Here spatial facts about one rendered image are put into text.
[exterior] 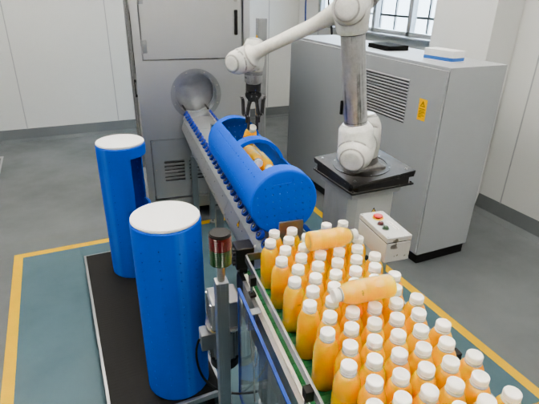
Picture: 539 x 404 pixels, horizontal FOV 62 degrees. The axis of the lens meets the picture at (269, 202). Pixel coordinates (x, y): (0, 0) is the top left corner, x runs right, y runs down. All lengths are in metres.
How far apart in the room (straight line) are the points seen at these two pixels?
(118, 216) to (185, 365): 1.12
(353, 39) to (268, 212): 0.77
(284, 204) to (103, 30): 5.09
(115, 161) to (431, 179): 2.08
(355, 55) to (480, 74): 1.53
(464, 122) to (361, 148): 1.47
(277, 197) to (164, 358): 0.87
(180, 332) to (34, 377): 1.04
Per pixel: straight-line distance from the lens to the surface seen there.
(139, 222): 1.83
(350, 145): 1.98
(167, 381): 2.22
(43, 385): 2.76
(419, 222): 3.45
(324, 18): 2.12
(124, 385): 2.42
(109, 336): 2.69
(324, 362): 1.23
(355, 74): 1.95
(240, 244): 1.70
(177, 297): 1.91
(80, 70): 6.62
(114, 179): 2.78
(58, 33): 6.56
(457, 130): 3.33
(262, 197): 1.77
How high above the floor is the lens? 1.87
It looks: 25 degrees down
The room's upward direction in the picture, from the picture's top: 1 degrees clockwise
